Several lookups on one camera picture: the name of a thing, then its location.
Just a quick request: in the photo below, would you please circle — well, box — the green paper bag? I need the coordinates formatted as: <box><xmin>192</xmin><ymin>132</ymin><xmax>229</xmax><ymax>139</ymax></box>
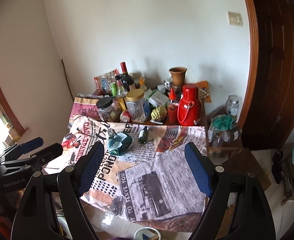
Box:
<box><xmin>107</xmin><ymin>132</ymin><xmax>133</xmax><ymax>156</ymax></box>

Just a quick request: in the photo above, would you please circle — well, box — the small green pump bottle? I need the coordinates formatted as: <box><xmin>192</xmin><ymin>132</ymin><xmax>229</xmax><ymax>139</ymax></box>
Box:
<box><xmin>138</xmin><ymin>126</ymin><xmax>148</xmax><ymax>144</ymax></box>

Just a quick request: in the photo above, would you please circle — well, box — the green crumpled cloth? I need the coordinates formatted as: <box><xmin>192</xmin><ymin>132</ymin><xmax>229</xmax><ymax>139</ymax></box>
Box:
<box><xmin>211</xmin><ymin>114</ymin><xmax>236</xmax><ymax>131</ymax></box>

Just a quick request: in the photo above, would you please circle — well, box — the newspaper print tablecloth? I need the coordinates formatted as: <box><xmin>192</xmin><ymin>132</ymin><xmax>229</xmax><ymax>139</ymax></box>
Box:
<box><xmin>45</xmin><ymin>116</ymin><xmax>207</xmax><ymax>222</ymax></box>

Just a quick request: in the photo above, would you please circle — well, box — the red thermos jug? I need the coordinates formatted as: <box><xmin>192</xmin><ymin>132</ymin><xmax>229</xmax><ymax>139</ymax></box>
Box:
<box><xmin>178</xmin><ymin>83</ymin><xmax>202</xmax><ymax>126</ymax></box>

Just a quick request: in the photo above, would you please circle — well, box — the glass jar white lid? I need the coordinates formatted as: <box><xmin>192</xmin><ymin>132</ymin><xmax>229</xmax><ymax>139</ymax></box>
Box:
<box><xmin>225</xmin><ymin>95</ymin><xmax>239</xmax><ymax>117</ymax></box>

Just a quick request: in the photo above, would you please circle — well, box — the red sauce squeeze bottle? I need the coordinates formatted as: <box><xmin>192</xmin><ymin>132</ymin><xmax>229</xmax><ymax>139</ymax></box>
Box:
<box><xmin>167</xmin><ymin>88</ymin><xmax>179</xmax><ymax>125</ymax></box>

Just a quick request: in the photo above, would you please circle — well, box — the black lid plastic jar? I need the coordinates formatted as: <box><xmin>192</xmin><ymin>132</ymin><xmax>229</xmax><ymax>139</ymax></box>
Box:
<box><xmin>96</xmin><ymin>97</ymin><xmax>120</xmax><ymax>122</ymax></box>

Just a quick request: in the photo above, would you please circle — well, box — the yellow green spiky fruit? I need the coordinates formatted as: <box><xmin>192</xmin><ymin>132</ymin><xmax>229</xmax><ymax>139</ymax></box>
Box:
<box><xmin>151</xmin><ymin>106</ymin><xmax>167</xmax><ymax>122</ymax></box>

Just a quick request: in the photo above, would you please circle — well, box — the green white medicine box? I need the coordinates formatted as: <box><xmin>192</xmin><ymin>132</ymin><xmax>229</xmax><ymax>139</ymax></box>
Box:
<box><xmin>148</xmin><ymin>89</ymin><xmax>169</xmax><ymax>108</ymax></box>

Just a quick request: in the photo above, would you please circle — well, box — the oil bottle yellow label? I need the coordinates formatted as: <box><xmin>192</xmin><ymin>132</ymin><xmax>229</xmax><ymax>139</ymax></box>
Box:
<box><xmin>116</xmin><ymin>75</ymin><xmax>127</xmax><ymax>111</ymax></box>

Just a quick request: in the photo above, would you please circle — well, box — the gold lid plastic jar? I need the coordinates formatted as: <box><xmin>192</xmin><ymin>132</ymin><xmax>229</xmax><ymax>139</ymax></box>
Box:
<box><xmin>126</xmin><ymin>89</ymin><xmax>151</xmax><ymax>124</ymax></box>

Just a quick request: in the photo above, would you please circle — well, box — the dark wooden door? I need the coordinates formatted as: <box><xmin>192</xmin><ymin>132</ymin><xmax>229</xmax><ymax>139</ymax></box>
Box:
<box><xmin>242</xmin><ymin>0</ymin><xmax>294</xmax><ymax>151</ymax></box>

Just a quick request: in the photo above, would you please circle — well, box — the brown clay vase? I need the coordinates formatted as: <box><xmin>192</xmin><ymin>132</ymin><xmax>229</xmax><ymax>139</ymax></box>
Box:
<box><xmin>168</xmin><ymin>67</ymin><xmax>187</xmax><ymax>89</ymax></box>

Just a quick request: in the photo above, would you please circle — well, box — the red wine bottle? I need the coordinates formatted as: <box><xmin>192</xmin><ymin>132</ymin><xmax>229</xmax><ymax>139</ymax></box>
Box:
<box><xmin>120</xmin><ymin>62</ymin><xmax>136</xmax><ymax>92</ymax></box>

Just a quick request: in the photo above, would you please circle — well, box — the wall light switch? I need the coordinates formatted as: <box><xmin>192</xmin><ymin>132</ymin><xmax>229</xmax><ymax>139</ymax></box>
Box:
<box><xmin>228</xmin><ymin>11</ymin><xmax>243</xmax><ymax>27</ymax></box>

